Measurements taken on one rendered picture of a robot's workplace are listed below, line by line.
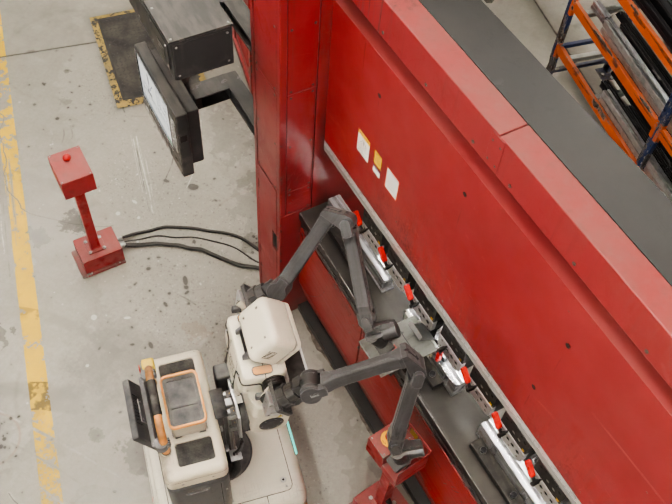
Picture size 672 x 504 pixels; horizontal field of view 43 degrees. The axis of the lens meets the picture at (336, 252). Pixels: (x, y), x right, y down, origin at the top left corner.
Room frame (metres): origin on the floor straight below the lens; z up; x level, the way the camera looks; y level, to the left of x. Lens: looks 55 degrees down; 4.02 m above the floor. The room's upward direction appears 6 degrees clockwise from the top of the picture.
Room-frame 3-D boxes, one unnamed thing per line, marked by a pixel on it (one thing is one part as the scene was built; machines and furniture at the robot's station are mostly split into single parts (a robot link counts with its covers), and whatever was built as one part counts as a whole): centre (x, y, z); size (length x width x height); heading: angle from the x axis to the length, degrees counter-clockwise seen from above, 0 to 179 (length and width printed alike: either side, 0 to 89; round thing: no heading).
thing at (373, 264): (2.20, -0.10, 0.92); 0.50 x 0.06 x 0.10; 33
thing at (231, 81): (2.67, 0.54, 1.18); 0.40 x 0.24 x 0.07; 33
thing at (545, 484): (1.09, -0.83, 1.18); 0.15 x 0.09 x 0.17; 33
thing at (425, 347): (1.66, -0.28, 1.00); 0.26 x 0.18 x 0.01; 123
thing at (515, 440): (1.26, -0.72, 1.18); 0.15 x 0.09 x 0.17; 33
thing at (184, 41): (2.52, 0.68, 1.53); 0.51 x 0.25 x 0.85; 32
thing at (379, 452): (1.32, -0.32, 0.75); 0.20 x 0.16 x 0.18; 39
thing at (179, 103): (2.43, 0.73, 1.42); 0.45 x 0.12 x 0.36; 32
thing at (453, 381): (1.69, -0.44, 0.92); 0.39 x 0.06 x 0.10; 33
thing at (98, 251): (2.58, 1.32, 0.41); 0.25 x 0.20 x 0.83; 123
